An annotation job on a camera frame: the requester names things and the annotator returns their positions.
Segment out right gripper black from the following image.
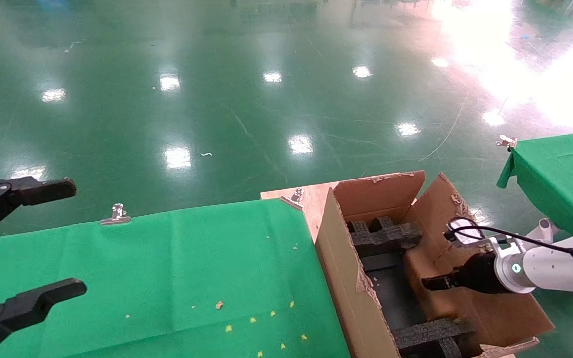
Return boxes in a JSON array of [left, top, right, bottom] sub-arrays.
[[422, 251, 503, 295]]

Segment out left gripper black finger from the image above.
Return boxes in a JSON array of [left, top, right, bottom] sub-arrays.
[[0, 278, 87, 358], [0, 176, 77, 243]]

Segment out small taped cardboard box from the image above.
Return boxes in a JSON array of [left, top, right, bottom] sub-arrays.
[[404, 246, 471, 321]]

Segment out large open brown carton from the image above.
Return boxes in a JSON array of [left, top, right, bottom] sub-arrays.
[[315, 170, 556, 358]]

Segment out large green table cloth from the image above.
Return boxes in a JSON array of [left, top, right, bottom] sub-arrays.
[[0, 198, 352, 358]]

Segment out small green table cloth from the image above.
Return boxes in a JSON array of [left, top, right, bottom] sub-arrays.
[[496, 130, 573, 237]]

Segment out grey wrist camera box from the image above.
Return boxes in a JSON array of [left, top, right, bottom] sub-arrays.
[[447, 218, 508, 254]]

